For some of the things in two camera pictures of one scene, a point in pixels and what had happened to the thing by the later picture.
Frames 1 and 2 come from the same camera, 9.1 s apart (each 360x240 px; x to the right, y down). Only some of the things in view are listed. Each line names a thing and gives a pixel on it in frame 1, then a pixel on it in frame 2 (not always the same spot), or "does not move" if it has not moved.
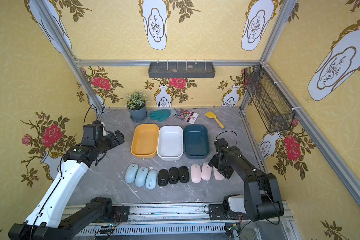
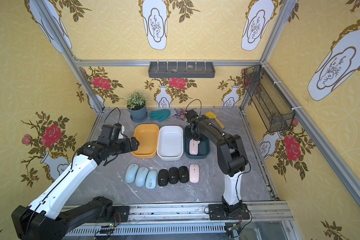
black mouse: [163, 177] does not move
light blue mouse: [131, 171] does not move
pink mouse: [196, 173] does not move
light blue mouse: [141, 173] does not move
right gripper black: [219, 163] to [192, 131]
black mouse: [173, 175] does not move
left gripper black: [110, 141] to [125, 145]
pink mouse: [206, 170] to [193, 146]
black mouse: [183, 174] does not move
